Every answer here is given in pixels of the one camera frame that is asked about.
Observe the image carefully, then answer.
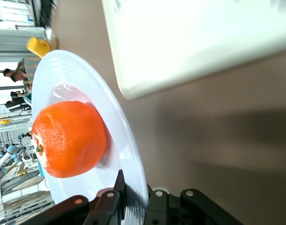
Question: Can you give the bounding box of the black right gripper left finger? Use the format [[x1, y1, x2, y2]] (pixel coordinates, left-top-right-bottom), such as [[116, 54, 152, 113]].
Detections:
[[83, 170, 127, 225]]

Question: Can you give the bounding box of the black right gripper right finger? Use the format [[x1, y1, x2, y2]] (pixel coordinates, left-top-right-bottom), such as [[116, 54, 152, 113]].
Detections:
[[144, 190, 172, 225]]

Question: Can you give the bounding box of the orange mandarin fruit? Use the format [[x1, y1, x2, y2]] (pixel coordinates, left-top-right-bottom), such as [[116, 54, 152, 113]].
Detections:
[[31, 100, 108, 179]]

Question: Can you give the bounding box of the lavender round plate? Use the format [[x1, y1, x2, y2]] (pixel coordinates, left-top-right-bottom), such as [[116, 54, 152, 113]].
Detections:
[[31, 49, 150, 225]]

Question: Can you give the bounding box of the person in camouflage clothes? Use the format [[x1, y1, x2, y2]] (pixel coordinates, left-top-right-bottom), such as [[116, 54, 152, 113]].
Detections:
[[3, 60, 33, 92]]

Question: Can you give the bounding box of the cream bear print tray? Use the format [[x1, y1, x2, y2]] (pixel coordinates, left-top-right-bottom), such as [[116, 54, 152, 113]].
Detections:
[[101, 0, 286, 102]]

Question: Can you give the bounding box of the yellow mug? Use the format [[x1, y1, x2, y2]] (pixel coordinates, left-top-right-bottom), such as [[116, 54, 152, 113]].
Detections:
[[26, 37, 52, 59]]

